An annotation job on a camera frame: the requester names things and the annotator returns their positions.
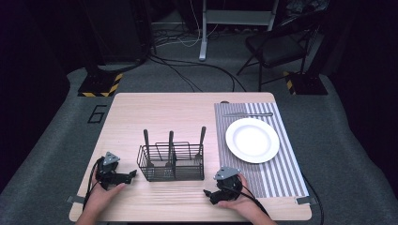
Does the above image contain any white metal stand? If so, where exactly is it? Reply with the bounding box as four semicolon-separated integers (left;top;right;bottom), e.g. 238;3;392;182
198;0;280;62

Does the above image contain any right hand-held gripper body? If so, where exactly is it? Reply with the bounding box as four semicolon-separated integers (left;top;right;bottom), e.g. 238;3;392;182
211;166;244;204

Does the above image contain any person's left hand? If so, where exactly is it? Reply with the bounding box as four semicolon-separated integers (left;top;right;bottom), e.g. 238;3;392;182
82;182;128;220

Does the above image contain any black yellow-striped stand base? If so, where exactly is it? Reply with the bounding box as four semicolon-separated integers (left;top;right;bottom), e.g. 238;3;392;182
283;70;329;96
77;71;124;98

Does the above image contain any person's right hand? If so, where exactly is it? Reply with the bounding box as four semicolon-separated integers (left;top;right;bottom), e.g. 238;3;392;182
217;172;261;220

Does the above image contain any black folding chair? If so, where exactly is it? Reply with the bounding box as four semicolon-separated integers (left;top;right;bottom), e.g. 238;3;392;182
236;10;324;92

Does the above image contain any white floor cable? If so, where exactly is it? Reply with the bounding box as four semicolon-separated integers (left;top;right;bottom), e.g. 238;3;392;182
154;0;220;49

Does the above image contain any grey striped placemat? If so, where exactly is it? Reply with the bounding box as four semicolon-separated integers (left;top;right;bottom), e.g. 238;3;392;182
213;101;311;199

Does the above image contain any grey metal table clip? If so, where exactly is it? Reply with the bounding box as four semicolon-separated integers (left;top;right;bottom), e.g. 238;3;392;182
295;196;318;206
66;195;86;205

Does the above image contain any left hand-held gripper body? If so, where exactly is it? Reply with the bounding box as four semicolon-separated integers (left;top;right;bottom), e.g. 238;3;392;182
94;151;130;190

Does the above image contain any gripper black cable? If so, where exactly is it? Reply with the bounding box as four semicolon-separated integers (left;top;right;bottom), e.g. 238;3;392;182
219;183;270;218
82;157;105;211

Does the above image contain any white round plate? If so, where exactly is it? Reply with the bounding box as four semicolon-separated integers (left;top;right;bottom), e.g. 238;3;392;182
224;117;281;165

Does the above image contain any black table-edge cable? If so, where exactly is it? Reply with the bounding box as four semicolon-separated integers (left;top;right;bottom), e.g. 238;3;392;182
300;172;326;225

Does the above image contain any black wire cutlery basket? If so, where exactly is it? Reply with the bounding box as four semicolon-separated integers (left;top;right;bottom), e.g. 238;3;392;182
136;141;206;183

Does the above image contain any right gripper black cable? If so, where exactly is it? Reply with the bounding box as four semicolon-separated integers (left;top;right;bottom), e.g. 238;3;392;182
219;183;270;218

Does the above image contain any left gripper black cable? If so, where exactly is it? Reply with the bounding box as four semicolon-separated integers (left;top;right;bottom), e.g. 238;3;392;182
82;157;105;211

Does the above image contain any black-handled fork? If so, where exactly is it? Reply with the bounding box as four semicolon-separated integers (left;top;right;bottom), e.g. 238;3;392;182
194;126;207;161

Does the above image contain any black floor cable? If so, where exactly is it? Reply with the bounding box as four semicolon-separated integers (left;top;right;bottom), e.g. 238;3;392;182
146;52;248;94

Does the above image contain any silver table knife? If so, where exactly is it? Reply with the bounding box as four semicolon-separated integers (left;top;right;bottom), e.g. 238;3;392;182
222;111;274;118

